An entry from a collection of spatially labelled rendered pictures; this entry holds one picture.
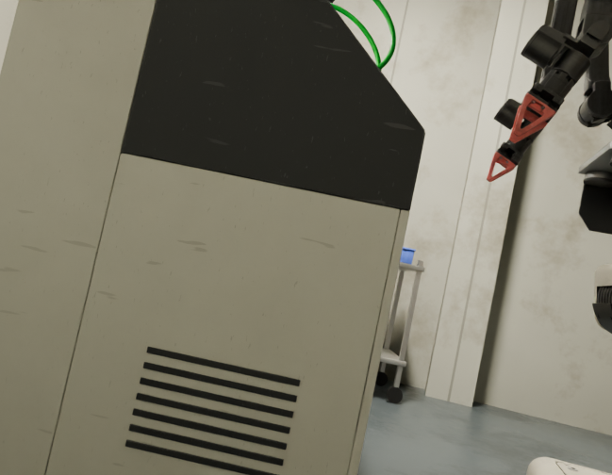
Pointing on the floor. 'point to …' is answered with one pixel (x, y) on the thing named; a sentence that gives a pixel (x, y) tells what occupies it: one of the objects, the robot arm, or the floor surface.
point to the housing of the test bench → (51, 204)
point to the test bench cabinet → (227, 328)
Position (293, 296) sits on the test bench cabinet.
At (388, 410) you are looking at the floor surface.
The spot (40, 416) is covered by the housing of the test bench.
